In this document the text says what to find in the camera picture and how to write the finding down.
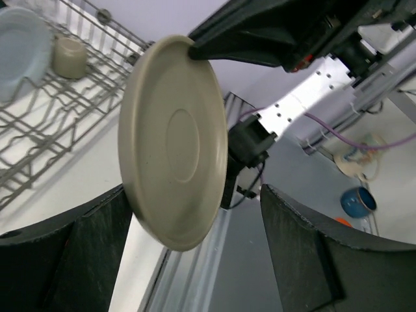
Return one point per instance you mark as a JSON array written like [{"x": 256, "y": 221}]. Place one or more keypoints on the beige ceramic plate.
[{"x": 172, "y": 144}]

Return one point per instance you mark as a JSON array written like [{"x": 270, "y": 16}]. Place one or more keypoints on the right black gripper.
[{"x": 253, "y": 32}]

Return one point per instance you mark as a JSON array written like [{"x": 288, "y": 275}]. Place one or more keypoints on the blue ceramic cup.
[{"x": 358, "y": 202}]

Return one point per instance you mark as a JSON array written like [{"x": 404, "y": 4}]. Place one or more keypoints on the patterned ceramic mug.
[{"x": 353, "y": 161}]

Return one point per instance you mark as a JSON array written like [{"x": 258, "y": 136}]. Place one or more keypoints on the olive ceramic mug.
[{"x": 69, "y": 58}]

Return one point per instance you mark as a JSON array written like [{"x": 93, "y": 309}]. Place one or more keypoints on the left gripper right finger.
[{"x": 322, "y": 265}]

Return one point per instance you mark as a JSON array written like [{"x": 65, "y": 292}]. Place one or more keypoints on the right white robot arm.
[{"x": 255, "y": 132}]

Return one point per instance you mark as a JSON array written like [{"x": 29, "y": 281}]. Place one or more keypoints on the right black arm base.
[{"x": 242, "y": 183}]

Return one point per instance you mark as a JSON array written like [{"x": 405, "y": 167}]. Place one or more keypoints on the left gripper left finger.
[{"x": 68, "y": 262}]

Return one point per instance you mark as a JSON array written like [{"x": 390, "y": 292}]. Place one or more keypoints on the grey wire dish rack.
[{"x": 44, "y": 121}]

